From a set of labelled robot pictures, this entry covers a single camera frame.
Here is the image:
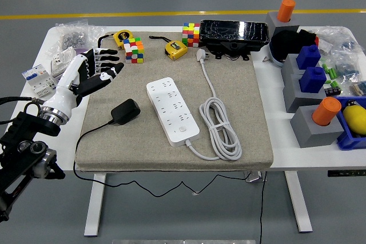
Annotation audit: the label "grey block with hole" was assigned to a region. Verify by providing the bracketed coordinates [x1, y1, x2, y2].
[282, 74, 327, 113]
[280, 53, 307, 81]
[265, 11, 300, 38]
[289, 105, 345, 149]

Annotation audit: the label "white blue circuit breaker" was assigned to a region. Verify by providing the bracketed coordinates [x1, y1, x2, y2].
[21, 63, 58, 98]

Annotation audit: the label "blue block with knob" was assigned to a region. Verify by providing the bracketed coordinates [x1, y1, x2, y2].
[296, 44, 321, 70]
[299, 66, 327, 94]

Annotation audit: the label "colourful puzzle cube twisted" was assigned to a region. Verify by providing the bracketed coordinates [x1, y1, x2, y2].
[123, 37, 145, 64]

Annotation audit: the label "white table leg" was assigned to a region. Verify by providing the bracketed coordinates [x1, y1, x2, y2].
[83, 173, 107, 237]
[284, 171, 313, 233]

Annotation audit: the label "colourful puzzle cube tall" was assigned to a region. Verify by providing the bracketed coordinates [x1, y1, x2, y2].
[181, 22, 201, 48]

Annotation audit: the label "black table control panel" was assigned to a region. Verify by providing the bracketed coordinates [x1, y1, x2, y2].
[327, 169, 366, 177]

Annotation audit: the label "plastic bag of metal nuts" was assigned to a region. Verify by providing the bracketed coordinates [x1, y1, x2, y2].
[47, 19, 106, 56]

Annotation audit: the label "yellow tape measure round label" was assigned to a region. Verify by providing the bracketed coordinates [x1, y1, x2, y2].
[97, 29, 135, 50]

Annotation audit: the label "clear bag brown parts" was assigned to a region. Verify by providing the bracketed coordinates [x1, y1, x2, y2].
[348, 80, 366, 96]

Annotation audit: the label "yellow tape measure square label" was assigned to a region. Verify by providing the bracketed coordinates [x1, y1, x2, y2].
[148, 35, 189, 61]

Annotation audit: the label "white power strip cord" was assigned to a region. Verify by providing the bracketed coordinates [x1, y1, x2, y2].
[184, 48, 242, 162]

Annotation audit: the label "black cracked glossy device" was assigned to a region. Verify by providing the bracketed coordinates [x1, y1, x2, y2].
[199, 19, 270, 61]

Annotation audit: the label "orange cylinder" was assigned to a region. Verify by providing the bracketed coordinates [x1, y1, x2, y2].
[276, 0, 296, 23]
[311, 97, 343, 127]

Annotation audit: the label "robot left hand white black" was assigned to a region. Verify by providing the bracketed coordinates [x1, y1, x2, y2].
[44, 47, 125, 115]

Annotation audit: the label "silver under-table bracket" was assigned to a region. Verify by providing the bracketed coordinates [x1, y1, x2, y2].
[245, 171, 268, 183]

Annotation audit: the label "black power adapter plug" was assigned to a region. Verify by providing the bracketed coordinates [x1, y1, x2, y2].
[110, 98, 141, 126]

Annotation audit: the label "black cloth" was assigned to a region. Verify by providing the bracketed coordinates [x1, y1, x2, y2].
[270, 29, 319, 59]

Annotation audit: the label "small black component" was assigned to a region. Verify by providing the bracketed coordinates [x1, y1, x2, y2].
[324, 81, 341, 97]

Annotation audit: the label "grey-brown mat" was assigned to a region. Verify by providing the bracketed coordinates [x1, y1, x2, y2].
[74, 31, 275, 173]

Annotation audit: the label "blue plastic bin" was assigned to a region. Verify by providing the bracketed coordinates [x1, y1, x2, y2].
[335, 95, 366, 151]

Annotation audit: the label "black hanging cable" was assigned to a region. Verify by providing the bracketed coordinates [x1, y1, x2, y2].
[258, 171, 268, 244]

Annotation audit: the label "white wall socket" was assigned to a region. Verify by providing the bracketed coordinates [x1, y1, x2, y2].
[50, 46, 77, 78]

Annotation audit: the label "white power strip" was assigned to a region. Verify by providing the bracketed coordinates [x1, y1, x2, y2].
[146, 77, 200, 147]

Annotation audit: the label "clear plastic parts bag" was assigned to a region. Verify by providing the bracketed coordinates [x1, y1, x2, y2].
[314, 26, 358, 55]

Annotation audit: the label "clear bag blue parts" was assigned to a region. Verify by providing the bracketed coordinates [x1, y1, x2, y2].
[333, 51, 360, 83]

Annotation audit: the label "thin black adapter cord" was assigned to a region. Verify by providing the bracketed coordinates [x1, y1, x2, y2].
[73, 120, 249, 198]

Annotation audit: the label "yellow rounded object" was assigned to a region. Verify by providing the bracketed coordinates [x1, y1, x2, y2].
[342, 103, 366, 137]

